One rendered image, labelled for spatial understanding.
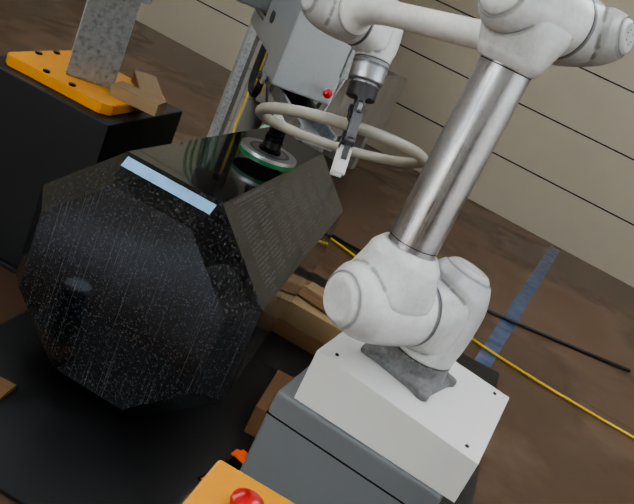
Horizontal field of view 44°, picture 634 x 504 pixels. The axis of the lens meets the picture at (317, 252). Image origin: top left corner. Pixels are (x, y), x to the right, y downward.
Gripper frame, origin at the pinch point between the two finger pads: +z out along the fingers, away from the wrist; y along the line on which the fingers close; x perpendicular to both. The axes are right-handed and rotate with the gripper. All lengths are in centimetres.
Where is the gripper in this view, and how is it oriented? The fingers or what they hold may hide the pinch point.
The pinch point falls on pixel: (339, 163)
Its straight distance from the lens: 190.8
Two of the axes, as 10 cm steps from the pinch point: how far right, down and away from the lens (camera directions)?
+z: -3.0, 9.5, 0.1
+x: -9.5, -2.9, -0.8
